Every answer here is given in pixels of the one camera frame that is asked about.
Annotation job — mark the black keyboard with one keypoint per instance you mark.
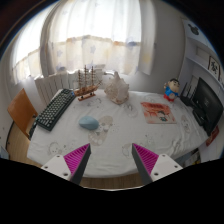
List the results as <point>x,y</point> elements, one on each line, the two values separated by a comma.
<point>48,118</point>

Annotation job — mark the wooden chair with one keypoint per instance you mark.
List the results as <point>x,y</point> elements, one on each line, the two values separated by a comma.
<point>22,112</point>

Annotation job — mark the wooden model sailing ship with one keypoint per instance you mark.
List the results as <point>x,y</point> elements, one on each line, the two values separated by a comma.
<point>88,84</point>

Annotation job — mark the white wall shelf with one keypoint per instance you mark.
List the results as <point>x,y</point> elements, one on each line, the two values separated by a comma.
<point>198,49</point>

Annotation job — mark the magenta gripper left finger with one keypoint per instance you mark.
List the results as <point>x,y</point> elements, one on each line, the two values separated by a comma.
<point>70,167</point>

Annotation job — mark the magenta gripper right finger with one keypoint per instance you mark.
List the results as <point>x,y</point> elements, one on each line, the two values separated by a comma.
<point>151,166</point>

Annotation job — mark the white patterned tablecloth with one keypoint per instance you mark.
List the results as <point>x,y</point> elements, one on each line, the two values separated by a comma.
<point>119,127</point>

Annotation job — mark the sheer white curtain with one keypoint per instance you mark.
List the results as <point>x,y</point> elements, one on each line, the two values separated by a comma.
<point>71,34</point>

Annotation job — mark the cartoon boy figurine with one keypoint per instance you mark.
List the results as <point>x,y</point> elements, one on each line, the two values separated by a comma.
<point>171,89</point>

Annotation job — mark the white radiator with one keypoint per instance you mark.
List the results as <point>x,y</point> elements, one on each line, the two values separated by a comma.
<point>47,87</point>

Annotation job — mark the framed calligraphy picture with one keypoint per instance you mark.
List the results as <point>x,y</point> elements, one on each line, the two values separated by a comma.
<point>214,67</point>

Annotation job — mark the black monitor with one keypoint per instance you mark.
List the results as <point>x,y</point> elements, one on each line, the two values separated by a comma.
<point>207,107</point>

